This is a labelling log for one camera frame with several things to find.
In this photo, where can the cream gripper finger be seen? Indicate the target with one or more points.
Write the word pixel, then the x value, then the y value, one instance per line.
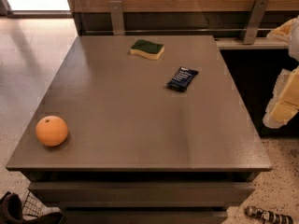
pixel 284 104
pixel 283 32

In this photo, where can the green and yellow sponge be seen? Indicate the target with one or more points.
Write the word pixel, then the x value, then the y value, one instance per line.
pixel 147 49

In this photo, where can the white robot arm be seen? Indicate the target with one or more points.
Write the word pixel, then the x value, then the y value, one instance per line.
pixel 293 43

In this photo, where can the dark blue snack packet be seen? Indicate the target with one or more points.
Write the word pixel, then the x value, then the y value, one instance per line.
pixel 182 79

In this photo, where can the black silver cylindrical tool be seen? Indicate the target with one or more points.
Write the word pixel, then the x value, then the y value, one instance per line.
pixel 268 216

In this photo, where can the grey drawer cabinet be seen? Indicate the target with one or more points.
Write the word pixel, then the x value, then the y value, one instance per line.
pixel 138 152

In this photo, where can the orange fruit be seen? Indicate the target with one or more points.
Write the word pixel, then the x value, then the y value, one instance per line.
pixel 51 131

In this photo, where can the right metal wall bracket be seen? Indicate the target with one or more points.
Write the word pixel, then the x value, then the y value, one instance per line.
pixel 250 31

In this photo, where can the metal wall bracket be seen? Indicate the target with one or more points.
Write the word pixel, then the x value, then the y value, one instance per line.
pixel 116 15
pixel 250 31

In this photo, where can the left metal wall bracket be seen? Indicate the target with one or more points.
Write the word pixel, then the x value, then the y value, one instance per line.
pixel 116 15

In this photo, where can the horizontal metal rail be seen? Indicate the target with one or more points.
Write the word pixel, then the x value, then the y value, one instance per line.
pixel 261 32

